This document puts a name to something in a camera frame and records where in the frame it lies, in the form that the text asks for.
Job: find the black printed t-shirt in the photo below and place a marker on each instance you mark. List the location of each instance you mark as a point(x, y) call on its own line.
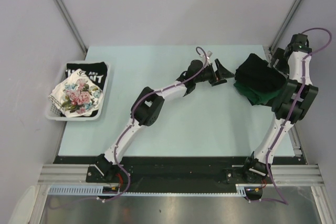
point(97, 72)

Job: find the aluminium frame rail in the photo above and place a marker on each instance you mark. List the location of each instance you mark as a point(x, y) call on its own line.
point(63, 174)

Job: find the white slotted cable duct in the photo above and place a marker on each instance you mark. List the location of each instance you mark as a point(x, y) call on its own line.
point(77, 190)

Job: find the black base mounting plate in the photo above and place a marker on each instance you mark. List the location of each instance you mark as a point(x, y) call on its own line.
point(193, 175)

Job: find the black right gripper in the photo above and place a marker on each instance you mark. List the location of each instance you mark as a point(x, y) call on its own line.
point(279, 54)

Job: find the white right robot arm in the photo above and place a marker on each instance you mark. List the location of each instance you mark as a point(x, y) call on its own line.
point(289, 107)

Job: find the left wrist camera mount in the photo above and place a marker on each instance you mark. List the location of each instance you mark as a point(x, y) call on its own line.
point(207, 58)

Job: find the green folded t-shirt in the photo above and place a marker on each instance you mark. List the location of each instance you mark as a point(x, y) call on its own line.
point(253, 96)

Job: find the white floral t-shirt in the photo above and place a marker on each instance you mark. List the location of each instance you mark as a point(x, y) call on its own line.
point(76, 96)

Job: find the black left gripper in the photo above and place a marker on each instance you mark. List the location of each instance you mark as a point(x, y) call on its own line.
point(218, 77)

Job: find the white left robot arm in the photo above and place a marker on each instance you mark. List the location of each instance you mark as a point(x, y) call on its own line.
point(147, 107)

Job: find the plain black t-shirt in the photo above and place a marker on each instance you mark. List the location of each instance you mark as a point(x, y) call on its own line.
point(254, 73)

